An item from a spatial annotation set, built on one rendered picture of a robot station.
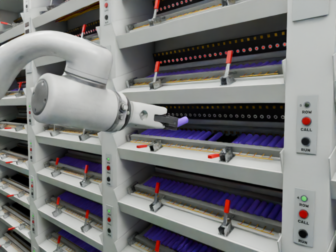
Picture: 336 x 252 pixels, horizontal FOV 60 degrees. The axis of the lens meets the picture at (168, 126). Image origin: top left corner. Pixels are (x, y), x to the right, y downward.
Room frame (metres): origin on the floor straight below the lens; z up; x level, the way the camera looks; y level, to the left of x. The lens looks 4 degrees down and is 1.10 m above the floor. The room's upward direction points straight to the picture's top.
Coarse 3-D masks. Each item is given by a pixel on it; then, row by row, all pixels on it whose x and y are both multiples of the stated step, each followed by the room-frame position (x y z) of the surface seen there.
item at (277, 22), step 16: (80, 16) 1.58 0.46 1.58; (96, 16) 1.48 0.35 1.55; (272, 16) 0.87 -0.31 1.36; (208, 32) 1.02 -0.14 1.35; (224, 32) 0.98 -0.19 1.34; (240, 32) 0.94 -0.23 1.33; (256, 32) 0.90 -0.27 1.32; (160, 48) 1.18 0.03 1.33; (176, 48) 1.12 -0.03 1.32; (256, 192) 0.90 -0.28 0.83
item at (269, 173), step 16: (128, 128) 1.09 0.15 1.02; (144, 128) 1.15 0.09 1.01; (128, 144) 1.05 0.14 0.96; (144, 160) 0.97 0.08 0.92; (160, 160) 0.91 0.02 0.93; (176, 160) 0.86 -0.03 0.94; (192, 160) 0.82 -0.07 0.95; (208, 160) 0.78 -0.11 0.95; (240, 160) 0.74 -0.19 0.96; (256, 160) 0.72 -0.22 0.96; (272, 160) 0.71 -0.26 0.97; (224, 176) 0.76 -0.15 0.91; (240, 176) 0.73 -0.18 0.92; (256, 176) 0.69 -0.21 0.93; (272, 176) 0.66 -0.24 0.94
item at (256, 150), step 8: (136, 136) 1.05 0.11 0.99; (144, 136) 1.02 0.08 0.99; (152, 136) 1.00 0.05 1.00; (160, 136) 0.98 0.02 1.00; (176, 144) 0.92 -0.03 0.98; (184, 144) 0.90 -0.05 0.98; (192, 144) 0.88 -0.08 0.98; (200, 144) 0.86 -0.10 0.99; (208, 144) 0.83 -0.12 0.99; (216, 144) 0.82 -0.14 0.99; (224, 144) 0.80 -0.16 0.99; (232, 144) 0.79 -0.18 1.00; (240, 144) 0.78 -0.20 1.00; (248, 144) 0.77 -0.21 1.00; (216, 152) 0.80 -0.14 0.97; (240, 152) 0.76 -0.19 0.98; (248, 152) 0.75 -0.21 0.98; (256, 152) 0.74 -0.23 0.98; (264, 152) 0.72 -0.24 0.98; (272, 152) 0.71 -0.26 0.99
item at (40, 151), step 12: (24, 0) 1.58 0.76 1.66; (36, 0) 1.55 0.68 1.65; (48, 0) 1.60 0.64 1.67; (60, 0) 1.65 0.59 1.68; (24, 12) 1.58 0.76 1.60; (48, 24) 1.60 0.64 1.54; (60, 24) 1.65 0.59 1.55; (36, 72) 1.54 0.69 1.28; (48, 72) 1.59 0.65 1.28; (60, 72) 1.64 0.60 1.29; (36, 144) 1.54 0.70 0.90; (36, 156) 1.53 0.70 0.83; (36, 180) 1.53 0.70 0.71; (36, 192) 1.53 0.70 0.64; (36, 216) 1.53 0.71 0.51; (36, 228) 1.54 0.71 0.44
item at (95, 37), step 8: (88, 24) 1.44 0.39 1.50; (96, 24) 1.41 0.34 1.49; (64, 32) 1.60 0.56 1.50; (72, 32) 1.56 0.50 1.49; (80, 32) 1.51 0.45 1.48; (88, 32) 1.47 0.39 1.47; (96, 32) 1.43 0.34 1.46; (96, 40) 1.21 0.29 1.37; (48, 56) 1.41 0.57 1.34; (56, 56) 1.37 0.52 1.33; (40, 64) 1.50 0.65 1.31
